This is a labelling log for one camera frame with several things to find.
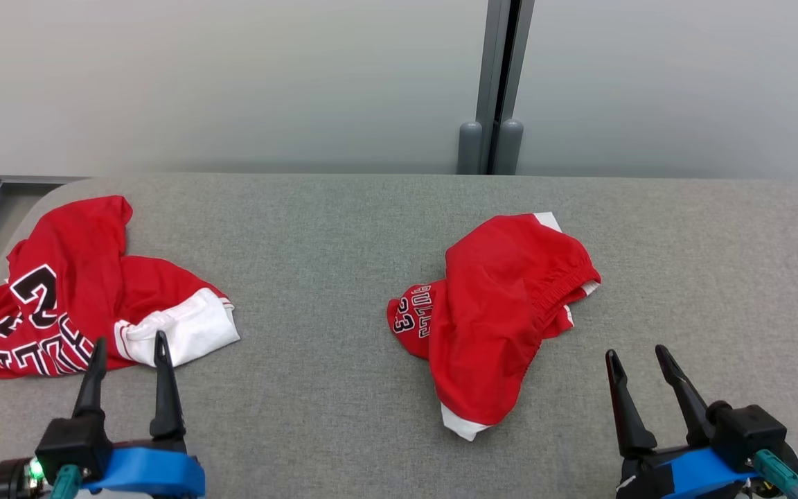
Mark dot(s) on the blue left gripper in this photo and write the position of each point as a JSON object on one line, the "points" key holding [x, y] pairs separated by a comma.
{"points": [[156, 473]]}

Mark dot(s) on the red shorts with white trim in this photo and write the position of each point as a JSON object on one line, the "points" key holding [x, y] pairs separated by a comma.
{"points": [[496, 312]]}

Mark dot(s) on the grey cylindrical post foot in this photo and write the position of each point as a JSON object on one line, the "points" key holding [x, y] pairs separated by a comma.
{"points": [[470, 149], [510, 147]]}

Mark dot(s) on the grey vertical partition post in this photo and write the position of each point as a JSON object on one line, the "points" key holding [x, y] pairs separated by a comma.
{"points": [[503, 69]]}

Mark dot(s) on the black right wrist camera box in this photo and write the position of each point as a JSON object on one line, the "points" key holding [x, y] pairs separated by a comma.
{"points": [[749, 433]]}

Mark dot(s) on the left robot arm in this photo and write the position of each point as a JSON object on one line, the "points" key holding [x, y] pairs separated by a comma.
{"points": [[10, 482]]}

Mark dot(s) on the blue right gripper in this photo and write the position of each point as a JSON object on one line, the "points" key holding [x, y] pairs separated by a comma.
{"points": [[690, 475]]}

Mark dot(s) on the red jersey with white sleeves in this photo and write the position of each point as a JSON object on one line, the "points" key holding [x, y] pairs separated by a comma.
{"points": [[73, 298]]}

